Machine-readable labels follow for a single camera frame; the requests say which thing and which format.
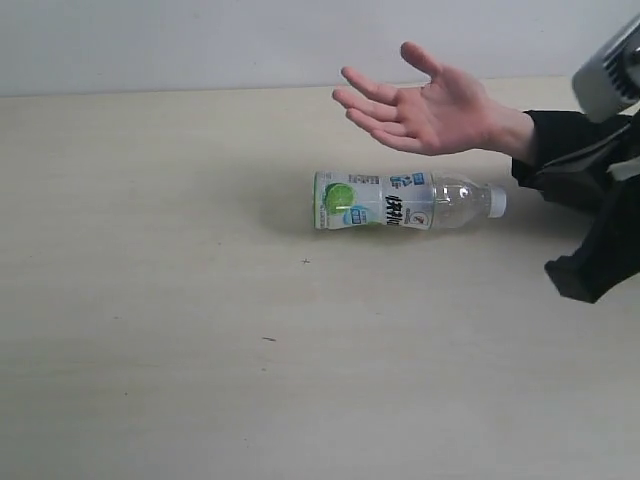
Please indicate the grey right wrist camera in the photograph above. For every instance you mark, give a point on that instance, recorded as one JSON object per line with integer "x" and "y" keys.
{"x": 608, "y": 82}

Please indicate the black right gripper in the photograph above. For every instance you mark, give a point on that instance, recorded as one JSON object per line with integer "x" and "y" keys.
{"x": 609, "y": 253}

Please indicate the black sleeved forearm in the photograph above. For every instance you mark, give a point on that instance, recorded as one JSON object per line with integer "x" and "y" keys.
{"x": 571, "y": 157}

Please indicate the lime label clear bottle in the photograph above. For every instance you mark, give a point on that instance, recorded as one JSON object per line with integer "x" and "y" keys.
{"x": 417, "y": 200}

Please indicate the person's open hand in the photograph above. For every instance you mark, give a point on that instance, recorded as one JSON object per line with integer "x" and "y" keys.
{"x": 452, "y": 113}

